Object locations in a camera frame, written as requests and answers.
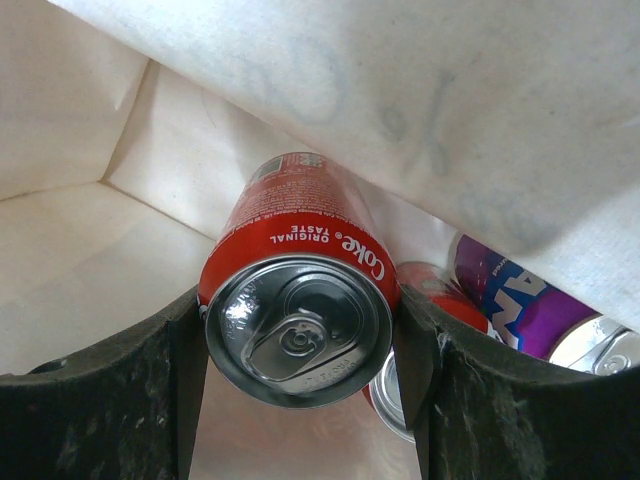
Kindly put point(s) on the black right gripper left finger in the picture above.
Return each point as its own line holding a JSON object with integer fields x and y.
{"x": 126, "y": 407}

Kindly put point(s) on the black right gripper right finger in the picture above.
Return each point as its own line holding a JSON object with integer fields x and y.
{"x": 497, "y": 413}

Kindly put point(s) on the purple soda can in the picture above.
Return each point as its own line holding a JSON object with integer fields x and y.
{"x": 536, "y": 318}

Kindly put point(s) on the red cola can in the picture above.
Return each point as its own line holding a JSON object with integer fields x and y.
{"x": 299, "y": 293}
{"x": 431, "y": 302}

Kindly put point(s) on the cream canvas tote bag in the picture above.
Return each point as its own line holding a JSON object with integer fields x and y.
{"x": 130, "y": 128}

